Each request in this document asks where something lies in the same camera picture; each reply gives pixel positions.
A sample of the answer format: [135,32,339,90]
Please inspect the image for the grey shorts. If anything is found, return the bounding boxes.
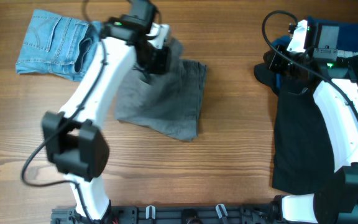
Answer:
[114,39,208,141]

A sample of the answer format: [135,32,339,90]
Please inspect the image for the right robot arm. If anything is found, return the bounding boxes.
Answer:
[254,45,358,223]

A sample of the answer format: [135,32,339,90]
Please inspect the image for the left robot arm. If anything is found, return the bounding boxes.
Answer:
[42,18,170,223]

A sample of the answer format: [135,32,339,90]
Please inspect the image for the blue shirt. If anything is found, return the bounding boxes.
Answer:
[272,16,358,84]

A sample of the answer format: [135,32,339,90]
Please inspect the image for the black garment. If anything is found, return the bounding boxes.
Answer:
[253,49,358,196]

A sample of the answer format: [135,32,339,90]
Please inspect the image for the folded light blue jeans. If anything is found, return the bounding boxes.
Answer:
[16,9,101,82]

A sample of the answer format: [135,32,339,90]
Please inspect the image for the right black cable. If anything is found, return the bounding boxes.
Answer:
[261,9,358,224]

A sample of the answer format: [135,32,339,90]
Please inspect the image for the black cable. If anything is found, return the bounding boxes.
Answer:
[21,0,161,218]
[261,9,358,224]

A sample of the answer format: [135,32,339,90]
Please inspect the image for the left black cable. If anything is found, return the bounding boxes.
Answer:
[21,0,161,218]

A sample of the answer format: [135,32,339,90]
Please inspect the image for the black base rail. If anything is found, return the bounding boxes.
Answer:
[50,203,279,224]

